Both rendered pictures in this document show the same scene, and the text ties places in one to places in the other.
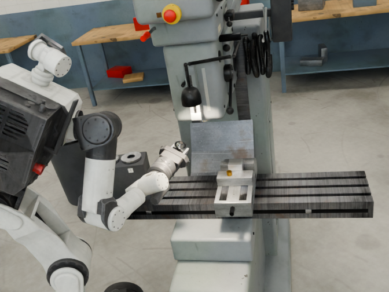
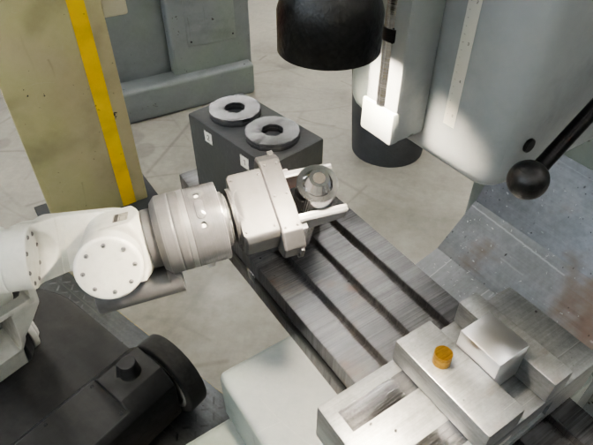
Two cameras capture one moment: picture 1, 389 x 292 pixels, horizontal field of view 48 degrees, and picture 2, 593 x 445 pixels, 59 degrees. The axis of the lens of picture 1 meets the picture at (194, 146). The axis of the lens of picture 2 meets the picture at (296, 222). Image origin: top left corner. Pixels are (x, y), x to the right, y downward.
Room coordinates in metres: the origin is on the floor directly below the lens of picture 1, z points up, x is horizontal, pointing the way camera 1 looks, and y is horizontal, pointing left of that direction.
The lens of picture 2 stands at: (1.16, -0.23, 1.59)
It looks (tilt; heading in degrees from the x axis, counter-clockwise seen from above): 41 degrees down; 41
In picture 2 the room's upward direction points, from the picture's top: straight up
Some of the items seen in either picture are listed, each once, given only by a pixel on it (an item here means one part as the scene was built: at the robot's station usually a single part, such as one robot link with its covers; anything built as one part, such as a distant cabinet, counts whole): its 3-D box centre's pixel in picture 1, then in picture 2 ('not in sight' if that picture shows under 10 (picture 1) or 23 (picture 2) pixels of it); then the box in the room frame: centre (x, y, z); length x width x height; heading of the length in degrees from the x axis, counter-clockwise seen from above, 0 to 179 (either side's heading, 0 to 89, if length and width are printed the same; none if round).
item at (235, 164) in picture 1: (235, 167); (488, 352); (1.60, -0.16, 1.04); 0.06 x 0.05 x 0.06; 75
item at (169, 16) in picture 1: (170, 15); not in sight; (1.38, 0.01, 1.76); 0.04 x 0.03 x 0.04; 75
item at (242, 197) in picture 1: (236, 181); (462, 387); (1.57, -0.15, 0.99); 0.35 x 0.15 x 0.11; 165
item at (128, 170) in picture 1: (125, 176); (255, 167); (1.70, 0.33, 1.04); 0.22 x 0.12 x 0.20; 84
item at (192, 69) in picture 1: (193, 92); (408, 9); (1.52, -0.03, 1.44); 0.04 x 0.04 x 0.21; 75
